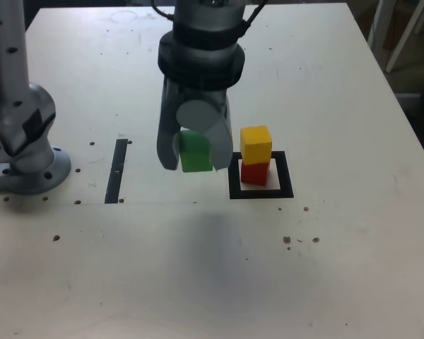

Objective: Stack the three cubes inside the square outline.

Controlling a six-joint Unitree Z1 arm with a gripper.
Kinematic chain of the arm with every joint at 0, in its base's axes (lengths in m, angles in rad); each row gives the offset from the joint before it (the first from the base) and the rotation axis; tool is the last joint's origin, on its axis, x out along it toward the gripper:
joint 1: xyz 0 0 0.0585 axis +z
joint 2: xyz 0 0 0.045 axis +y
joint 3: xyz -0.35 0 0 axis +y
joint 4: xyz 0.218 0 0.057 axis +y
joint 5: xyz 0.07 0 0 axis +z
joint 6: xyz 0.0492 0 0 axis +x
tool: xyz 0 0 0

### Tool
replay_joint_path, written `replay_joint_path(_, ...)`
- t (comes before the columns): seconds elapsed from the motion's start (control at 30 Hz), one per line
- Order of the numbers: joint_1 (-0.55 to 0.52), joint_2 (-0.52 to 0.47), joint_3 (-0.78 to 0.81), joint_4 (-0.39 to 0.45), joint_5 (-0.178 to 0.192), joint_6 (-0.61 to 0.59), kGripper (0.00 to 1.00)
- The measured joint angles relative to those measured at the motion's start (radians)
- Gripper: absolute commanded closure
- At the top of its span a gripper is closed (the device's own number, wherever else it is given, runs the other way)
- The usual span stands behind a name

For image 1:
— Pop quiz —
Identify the red cube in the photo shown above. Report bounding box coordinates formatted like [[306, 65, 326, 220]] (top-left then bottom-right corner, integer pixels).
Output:
[[240, 160, 271, 186]]

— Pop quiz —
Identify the black tape strip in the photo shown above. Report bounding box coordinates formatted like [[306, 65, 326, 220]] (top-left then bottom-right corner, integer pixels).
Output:
[[104, 138, 128, 205]]

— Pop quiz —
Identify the green cube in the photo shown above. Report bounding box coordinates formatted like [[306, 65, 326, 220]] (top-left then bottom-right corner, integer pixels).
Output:
[[179, 129, 213, 174]]

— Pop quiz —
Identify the black tape square outline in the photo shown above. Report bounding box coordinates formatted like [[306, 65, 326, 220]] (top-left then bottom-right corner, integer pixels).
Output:
[[228, 150, 295, 201]]

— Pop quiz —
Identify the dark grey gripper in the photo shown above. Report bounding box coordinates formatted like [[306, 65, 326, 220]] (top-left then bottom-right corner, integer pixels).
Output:
[[155, 77, 234, 172]]

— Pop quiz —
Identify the yellow cube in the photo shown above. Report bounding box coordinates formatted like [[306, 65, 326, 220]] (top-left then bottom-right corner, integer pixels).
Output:
[[240, 125, 273, 165]]

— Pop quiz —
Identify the white furniture leg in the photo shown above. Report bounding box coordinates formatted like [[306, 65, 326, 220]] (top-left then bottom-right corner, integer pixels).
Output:
[[385, 0, 424, 74]]

